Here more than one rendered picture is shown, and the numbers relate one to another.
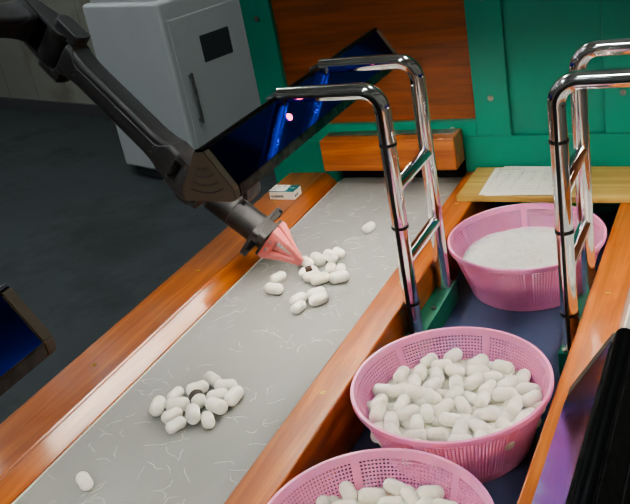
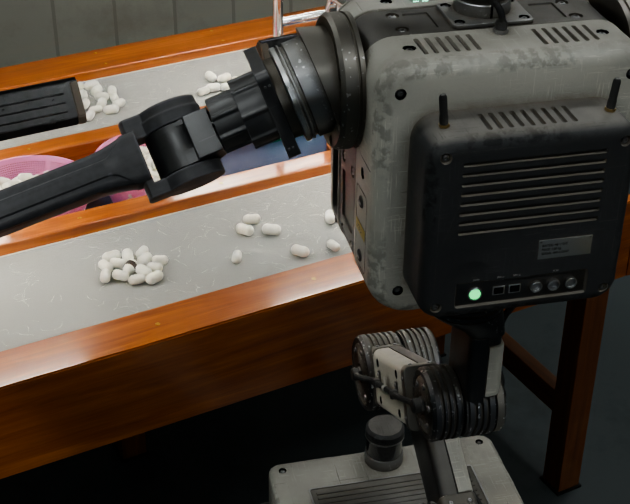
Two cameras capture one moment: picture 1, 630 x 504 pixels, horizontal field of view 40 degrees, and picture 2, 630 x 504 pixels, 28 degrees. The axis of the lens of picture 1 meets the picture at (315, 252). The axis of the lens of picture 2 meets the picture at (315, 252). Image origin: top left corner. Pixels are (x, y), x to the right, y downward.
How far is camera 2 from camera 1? 3.01 m
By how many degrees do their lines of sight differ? 115
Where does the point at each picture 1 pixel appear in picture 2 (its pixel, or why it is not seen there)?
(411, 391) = not seen: hidden behind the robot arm
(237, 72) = not seen: outside the picture
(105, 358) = (145, 324)
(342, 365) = (46, 226)
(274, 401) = (95, 248)
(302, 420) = (110, 210)
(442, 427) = not seen: hidden behind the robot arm
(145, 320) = (80, 344)
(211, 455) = (162, 239)
